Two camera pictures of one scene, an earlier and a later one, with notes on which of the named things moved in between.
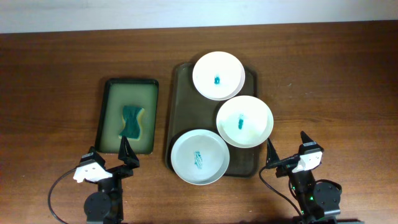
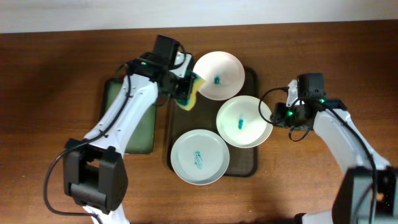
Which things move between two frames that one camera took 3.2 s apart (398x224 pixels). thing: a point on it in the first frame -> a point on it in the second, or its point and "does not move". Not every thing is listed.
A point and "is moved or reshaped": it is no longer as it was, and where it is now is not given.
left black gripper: (130, 160) -> (185, 92)
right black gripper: (272, 155) -> (278, 113)
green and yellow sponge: (132, 119) is moved or reshaped
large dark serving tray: (189, 109) does not move
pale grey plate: (200, 157) does not move
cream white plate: (244, 121) does not move
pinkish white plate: (218, 76) does not move
